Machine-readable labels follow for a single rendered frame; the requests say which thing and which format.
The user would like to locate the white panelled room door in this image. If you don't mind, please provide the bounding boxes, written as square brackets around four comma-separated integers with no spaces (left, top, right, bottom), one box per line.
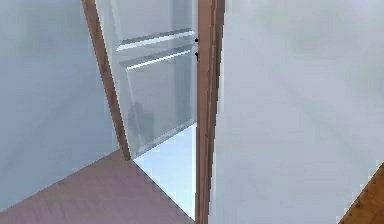
[94,0,199,160]

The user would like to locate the brown wooden door frame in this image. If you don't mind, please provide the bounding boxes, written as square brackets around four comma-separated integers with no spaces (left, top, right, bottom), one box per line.
[80,0,226,224]

